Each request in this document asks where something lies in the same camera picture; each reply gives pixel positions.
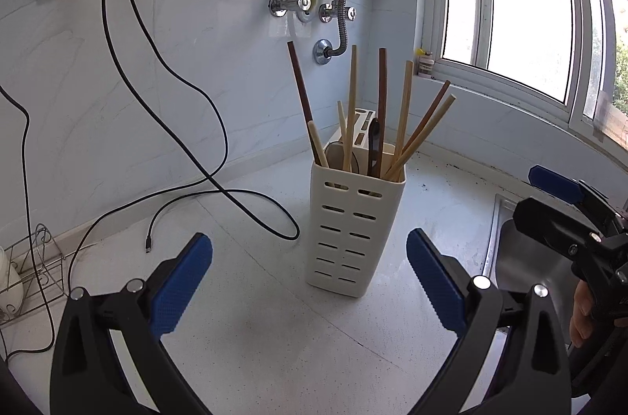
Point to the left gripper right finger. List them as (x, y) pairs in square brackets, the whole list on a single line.
[(437, 275)]

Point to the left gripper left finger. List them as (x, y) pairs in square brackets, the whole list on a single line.
[(173, 284)]

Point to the dark brown chopstick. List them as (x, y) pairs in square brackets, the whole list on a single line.
[(304, 100)]

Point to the reddish brown chopstick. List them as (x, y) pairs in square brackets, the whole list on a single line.
[(381, 112)]

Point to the person right hand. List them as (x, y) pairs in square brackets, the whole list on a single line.
[(581, 324)]

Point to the light wooden chopstick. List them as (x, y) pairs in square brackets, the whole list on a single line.
[(404, 109), (351, 110)]

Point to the cream plastic utensil holder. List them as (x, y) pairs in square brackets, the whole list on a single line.
[(351, 216)]

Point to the black spoon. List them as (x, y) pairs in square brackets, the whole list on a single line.
[(374, 149)]

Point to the small jar on windowsill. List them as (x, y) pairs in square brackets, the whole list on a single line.
[(424, 62)]

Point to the wire rack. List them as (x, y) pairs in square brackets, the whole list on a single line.
[(32, 275)]

